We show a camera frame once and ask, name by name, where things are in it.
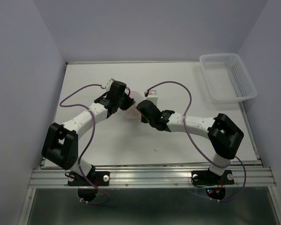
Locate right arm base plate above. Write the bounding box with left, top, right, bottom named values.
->
left=191, top=170, right=235, bottom=187

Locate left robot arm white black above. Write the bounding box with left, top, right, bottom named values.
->
left=42, top=79, right=135, bottom=185

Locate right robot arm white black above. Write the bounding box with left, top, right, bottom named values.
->
left=136, top=100, right=244, bottom=183

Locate aluminium rail frame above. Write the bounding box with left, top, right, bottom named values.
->
left=18, top=61, right=281, bottom=225

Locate white plastic basket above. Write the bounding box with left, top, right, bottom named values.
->
left=200, top=53, right=258, bottom=104

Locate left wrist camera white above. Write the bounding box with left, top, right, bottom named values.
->
left=101, top=78, right=115, bottom=91

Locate white mesh laundry bag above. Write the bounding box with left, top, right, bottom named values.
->
left=119, top=91, right=145, bottom=120

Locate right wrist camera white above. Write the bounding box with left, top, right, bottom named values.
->
left=145, top=90, right=158, bottom=105

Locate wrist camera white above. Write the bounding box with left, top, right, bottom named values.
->
left=145, top=90, right=158, bottom=105
left=101, top=78, right=115, bottom=91

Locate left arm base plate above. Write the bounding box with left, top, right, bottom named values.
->
left=65, top=171, right=110, bottom=187

